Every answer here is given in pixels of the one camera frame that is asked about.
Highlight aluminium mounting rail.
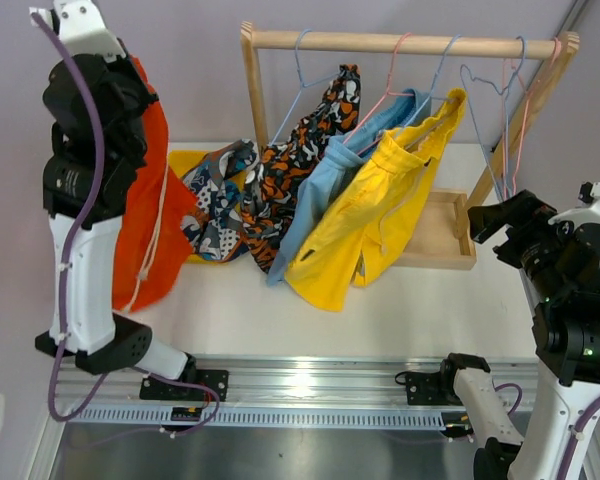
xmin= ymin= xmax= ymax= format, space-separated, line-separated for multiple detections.
xmin=56 ymin=356 xmax=538 ymax=409

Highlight orange red shorts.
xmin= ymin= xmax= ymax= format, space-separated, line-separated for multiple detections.
xmin=110 ymin=53 xmax=199 ymax=314

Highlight blue wire hanger far left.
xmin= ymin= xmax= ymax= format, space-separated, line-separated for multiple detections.
xmin=268 ymin=28 xmax=339 ymax=146

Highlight slotted cable duct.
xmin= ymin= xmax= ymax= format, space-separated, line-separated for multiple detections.
xmin=75 ymin=404 xmax=446 ymax=431

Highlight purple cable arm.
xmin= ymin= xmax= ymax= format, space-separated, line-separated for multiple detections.
xmin=492 ymin=382 xmax=600 ymax=480
xmin=29 ymin=12 xmax=221 ymax=439

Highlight blue patterned print shorts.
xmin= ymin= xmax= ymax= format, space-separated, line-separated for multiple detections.
xmin=181 ymin=139 xmax=257 ymax=263

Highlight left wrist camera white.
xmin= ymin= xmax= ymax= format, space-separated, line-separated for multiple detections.
xmin=29 ymin=0 xmax=128 ymax=63

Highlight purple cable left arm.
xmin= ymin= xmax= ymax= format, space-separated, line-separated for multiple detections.
xmin=29 ymin=12 xmax=221 ymax=439

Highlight wooden clothes rack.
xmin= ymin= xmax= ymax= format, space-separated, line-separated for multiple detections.
xmin=240 ymin=22 xmax=580 ymax=271

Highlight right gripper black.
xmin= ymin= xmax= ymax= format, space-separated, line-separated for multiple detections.
xmin=468 ymin=187 xmax=577 ymax=298

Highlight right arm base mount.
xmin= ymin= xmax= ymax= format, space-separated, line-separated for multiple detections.
xmin=394 ymin=370 xmax=462 ymax=406

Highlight black orange camouflage shorts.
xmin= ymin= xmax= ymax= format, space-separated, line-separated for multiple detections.
xmin=240 ymin=64 xmax=361 ymax=273

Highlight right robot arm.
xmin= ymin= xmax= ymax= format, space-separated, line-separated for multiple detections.
xmin=436 ymin=182 xmax=600 ymax=479

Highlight yellow shorts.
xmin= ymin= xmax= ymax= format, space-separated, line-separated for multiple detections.
xmin=283 ymin=88 xmax=467 ymax=311

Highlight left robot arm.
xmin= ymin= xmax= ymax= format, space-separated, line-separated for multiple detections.
xmin=36 ymin=54 xmax=197 ymax=400

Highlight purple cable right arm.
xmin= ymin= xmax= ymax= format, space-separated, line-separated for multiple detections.
xmin=492 ymin=382 xmax=600 ymax=480

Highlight light blue shorts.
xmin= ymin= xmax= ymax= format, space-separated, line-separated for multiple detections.
xmin=266 ymin=89 xmax=431 ymax=286

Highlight pink wire hanger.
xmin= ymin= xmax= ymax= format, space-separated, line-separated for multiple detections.
xmin=501 ymin=37 xmax=566 ymax=199
xmin=343 ymin=32 xmax=413 ymax=145

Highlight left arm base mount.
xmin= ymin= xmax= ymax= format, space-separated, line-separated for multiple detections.
xmin=139 ymin=369 xmax=230 ymax=402

